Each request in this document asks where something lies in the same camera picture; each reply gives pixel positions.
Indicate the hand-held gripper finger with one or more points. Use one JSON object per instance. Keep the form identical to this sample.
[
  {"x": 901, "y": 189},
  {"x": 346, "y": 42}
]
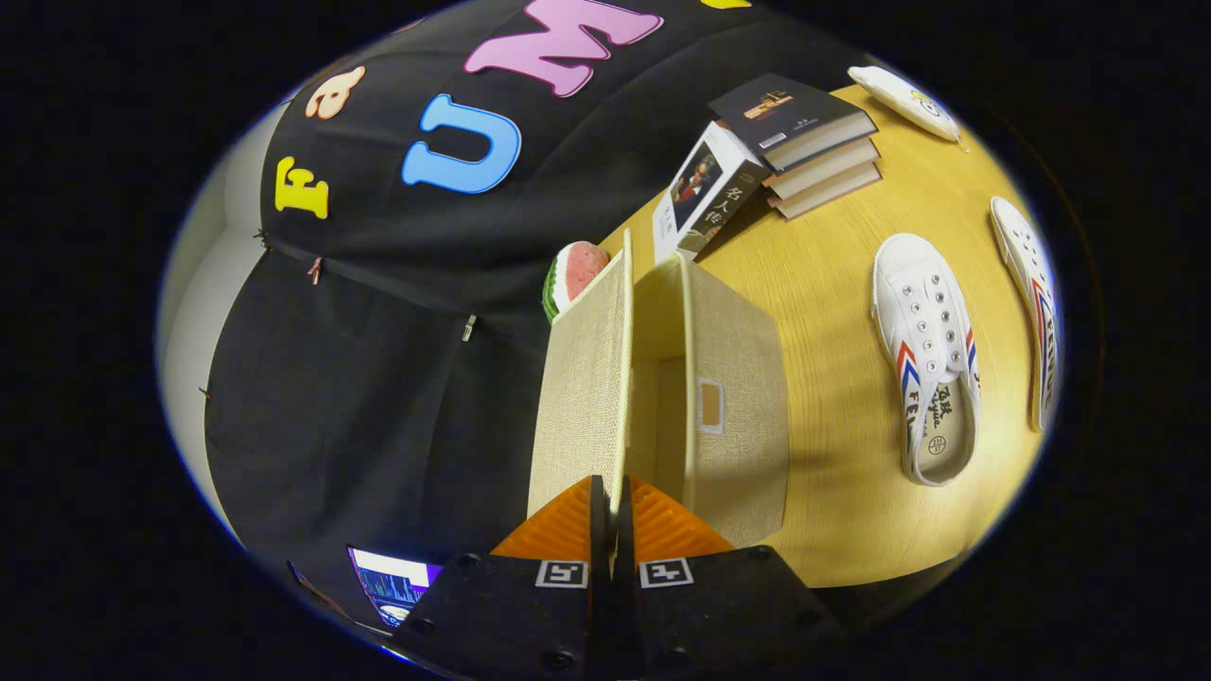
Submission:
[
  {"x": 622, "y": 539},
  {"x": 598, "y": 530}
]

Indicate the beige fabric storage box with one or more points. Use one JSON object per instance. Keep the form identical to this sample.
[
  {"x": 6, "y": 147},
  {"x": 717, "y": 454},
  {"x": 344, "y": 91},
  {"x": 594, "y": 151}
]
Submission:
[{"x": 738, "y": 426}]

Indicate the white striped canvas shoe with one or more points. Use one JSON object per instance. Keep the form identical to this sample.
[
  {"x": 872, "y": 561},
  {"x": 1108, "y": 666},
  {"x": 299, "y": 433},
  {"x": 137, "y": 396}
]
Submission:
[
  {"x": 1026, "y": 274},
  {"x": 922, "y": 322}
]

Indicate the computer monitor screen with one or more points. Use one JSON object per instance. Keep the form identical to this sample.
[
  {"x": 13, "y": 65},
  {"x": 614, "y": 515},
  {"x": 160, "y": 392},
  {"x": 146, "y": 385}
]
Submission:
[{"x": 393, "y": 582}]

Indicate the watermelon slice plush toy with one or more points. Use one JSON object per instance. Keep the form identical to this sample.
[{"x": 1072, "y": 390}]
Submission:
[{"x": 577, "y": 270}]

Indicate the white portrait cover book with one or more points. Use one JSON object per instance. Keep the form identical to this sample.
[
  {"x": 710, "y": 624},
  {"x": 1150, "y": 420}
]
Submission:
[{"x": 705, "y": 189}]

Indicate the pink clothespin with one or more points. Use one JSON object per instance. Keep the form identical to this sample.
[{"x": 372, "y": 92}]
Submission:
[{"x": 314, "y": 270}]

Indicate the thick book under black book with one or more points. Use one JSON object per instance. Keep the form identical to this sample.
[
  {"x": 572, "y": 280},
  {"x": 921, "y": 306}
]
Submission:
[
  {"x": 833, "y": 189},
  {"x": 833, "y": 163}
]

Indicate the black cover book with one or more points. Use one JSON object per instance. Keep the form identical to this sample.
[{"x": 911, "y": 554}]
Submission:
[{"x": 785, "y": 109}]

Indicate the white plush pouch with face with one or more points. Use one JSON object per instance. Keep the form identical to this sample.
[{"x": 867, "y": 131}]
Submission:
[{"x": 903, "y": 95}]

